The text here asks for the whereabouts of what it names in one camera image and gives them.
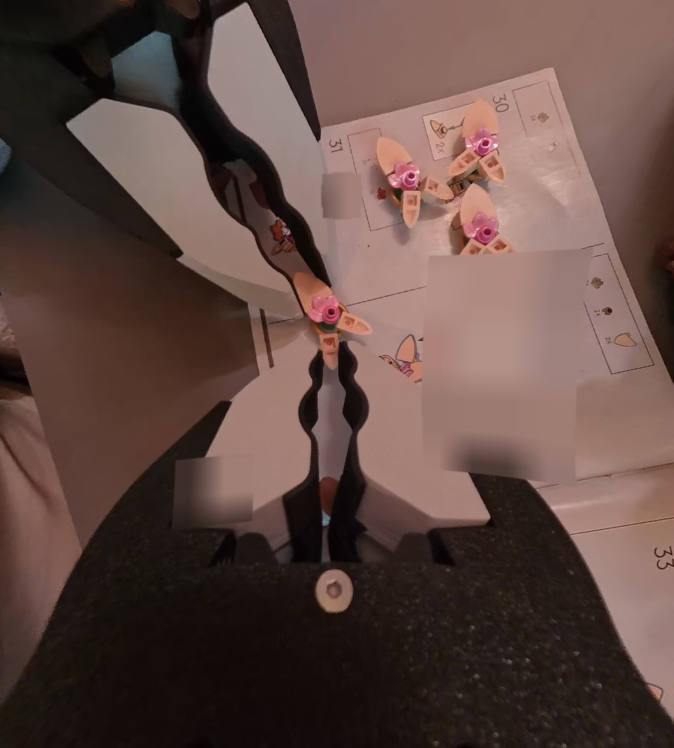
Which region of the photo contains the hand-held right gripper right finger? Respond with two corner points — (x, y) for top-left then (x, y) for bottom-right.
(337, 342), (492, 550)

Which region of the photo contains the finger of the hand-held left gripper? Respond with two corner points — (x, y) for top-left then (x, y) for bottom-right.
(185, 0), (331, 290)
(0, 96), (305, 544)

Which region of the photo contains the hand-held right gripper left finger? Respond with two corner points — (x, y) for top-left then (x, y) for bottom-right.
(220, 353), (323, 550)

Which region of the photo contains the pink and tan toy flower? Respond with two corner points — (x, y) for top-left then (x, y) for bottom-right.
(449, 184), (516, 256)
(293, 272), (373, 370)
(445, 99), (507, 196)
(375, 136), (455, 230)

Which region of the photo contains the white desk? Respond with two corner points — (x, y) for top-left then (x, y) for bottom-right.
(287, 0), (674, 480)

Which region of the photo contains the beige cloth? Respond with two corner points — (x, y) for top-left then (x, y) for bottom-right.
(0, 351), (83, 722)

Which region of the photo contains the white instruction booklet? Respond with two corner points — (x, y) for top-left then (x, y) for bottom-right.
(228, 67), (674, 748)

